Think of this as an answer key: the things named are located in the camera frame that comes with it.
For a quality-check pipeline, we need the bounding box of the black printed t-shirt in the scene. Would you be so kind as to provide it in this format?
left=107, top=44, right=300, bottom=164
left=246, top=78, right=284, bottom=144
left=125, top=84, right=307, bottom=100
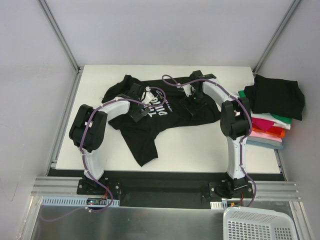
left=102, top=75, right=221, bottom=167

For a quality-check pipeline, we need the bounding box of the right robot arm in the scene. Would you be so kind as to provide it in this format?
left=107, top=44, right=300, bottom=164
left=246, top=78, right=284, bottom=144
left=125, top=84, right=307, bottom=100
left=180, top=70, right=252, bottom=199

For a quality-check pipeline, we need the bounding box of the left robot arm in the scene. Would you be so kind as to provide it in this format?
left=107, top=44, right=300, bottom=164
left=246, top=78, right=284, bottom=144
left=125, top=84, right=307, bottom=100
left=69, top=83, right=155, bottom=195

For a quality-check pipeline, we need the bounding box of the magenta t-shirt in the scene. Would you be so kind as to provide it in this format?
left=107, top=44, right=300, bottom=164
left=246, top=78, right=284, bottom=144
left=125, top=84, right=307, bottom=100
left=252, top=117, right=274, bottom=132

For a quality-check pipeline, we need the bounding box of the white t-shirt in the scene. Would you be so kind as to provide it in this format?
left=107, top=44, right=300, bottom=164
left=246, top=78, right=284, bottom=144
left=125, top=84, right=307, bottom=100
left=251, top=113, right=291, bottom=132

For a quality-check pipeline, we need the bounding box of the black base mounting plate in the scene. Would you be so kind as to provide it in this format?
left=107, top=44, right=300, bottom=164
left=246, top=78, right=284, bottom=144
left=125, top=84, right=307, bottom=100
left=47, top=169, right=287, bottom=208

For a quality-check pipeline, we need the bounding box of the pink t-shirt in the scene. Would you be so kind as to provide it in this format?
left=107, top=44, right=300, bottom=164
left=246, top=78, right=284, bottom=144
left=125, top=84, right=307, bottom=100
left=249, top=131, right=282, bottom=143

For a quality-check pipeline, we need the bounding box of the black folded t-shirt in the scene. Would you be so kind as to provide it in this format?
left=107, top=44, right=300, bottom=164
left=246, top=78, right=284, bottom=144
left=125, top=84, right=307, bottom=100
left=243, top=74, right=305, bottom=121

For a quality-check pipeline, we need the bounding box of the grey t-shirt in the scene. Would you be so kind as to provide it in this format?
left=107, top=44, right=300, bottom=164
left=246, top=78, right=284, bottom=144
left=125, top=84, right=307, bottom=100
left=247, top=136, right=283, bottom=147

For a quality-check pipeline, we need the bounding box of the red t-shirt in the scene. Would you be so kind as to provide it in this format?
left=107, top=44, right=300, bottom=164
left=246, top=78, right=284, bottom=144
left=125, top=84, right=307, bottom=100
left=266, top=126, right=286, bottom=138

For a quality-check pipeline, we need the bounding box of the orange t-shirt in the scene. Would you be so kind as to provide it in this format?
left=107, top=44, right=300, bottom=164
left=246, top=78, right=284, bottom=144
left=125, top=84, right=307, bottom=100
left=250, top=128, right=286, bottom=139

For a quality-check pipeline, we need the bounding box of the white plastic basket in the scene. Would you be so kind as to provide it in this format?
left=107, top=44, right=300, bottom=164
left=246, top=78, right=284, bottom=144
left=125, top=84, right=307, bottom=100
left=223, top=206, right=298, bottom=240

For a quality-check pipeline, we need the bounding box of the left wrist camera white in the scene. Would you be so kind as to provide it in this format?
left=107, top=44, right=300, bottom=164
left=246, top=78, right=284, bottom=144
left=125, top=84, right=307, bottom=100
left=141, top=86, right=155, bottom=104

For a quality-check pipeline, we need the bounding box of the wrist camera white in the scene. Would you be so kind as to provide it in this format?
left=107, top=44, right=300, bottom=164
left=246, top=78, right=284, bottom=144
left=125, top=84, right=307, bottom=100
left=178, top=83, right=194, bottom=97
left=141, top=86, right=155, bottom=104

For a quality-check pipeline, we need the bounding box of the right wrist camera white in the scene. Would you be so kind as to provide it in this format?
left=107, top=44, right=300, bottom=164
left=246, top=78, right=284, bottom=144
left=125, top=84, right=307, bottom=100
left=178, top=83, right=194, bottom=97

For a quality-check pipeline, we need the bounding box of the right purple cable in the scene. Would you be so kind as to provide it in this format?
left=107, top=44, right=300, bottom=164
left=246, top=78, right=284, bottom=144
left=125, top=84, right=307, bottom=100
left=161, top=74, right=257, bottom=208

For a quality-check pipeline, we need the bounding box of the left slotted cable duct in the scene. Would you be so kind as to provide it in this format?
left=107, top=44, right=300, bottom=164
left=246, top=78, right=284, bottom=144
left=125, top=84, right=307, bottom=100
left=42, top=196, right=120, bottom=208

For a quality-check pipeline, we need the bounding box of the slotted cable duct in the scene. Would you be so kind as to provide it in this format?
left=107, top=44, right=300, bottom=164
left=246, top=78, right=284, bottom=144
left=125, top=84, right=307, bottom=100
left=210, top=200, right=228, bottom=210
left=42, top=196, right=120, bottom=208

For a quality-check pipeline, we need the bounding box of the right slotted cable duct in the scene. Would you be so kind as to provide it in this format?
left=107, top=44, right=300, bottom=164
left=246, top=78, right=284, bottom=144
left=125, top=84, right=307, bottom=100
left=210, top=200, right=228, bottom=210

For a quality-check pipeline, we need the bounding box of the aluminium front rail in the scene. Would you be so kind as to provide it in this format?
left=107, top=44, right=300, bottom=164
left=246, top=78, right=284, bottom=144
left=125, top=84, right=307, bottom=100
left=31, top=176, right=302, bottom=202

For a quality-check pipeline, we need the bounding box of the right aluminium frame post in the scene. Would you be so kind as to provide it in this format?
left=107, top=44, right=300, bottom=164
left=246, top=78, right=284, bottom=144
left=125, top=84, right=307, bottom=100
left=252, top=0, right=303, bottom=76

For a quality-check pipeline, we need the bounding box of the aluminium frame post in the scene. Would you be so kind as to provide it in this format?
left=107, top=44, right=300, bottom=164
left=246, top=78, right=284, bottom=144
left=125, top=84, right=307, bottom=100
left=37, top=0, right=81, bottom=73
left=252, top=0, right=303, bottom=76

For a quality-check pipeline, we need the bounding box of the left aluminium frame post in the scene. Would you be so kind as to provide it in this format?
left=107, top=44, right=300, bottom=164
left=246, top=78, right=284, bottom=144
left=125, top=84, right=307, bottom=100
left=37, top=0, right=81, bottom=73

